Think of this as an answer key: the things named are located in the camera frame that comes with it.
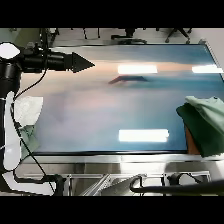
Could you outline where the white garment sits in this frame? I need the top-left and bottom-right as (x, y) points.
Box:
(13, 95), (45, 128)

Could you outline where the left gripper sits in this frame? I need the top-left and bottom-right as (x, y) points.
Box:
(47, 49), (75, 73)

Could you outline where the dark green garment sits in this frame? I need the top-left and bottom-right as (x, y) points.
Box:
(175, 102), (224, 158)

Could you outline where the light green garment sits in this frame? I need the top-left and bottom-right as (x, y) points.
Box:
(184, 95), (224, 135)

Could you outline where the orange garment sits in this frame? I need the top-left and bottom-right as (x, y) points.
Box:
(184, 125), (202, 156)

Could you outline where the silver frame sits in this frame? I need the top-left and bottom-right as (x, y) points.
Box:
(14, 150), (224, 197)

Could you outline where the black office chair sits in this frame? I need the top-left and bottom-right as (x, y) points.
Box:
(164, 27), (193, 45)
(110, 27), (148, 45)

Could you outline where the black cable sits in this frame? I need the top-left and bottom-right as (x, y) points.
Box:
(9, 102), (58, 196)
(13, 28), (51, 100)

